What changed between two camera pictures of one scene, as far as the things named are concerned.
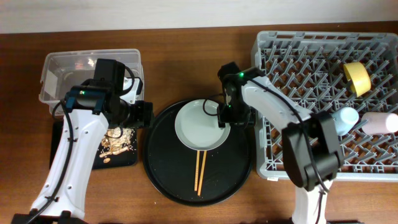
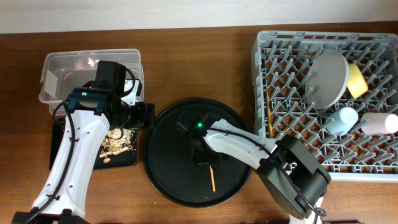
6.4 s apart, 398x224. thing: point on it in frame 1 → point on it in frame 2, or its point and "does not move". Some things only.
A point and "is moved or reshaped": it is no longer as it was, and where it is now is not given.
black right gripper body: (237, 113) → (206, 156)
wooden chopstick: (197, 170) is moved or reshaped
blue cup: (345, 119) does not move
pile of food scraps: (118, 140) does not move
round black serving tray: (170, 166) does not move
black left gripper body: (140, 116) does not move
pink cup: (379, 122) does not move
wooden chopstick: (201, 173) → (212, 182)
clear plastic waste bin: (63, 70) does not move
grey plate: (196, 126) → (327, 79)
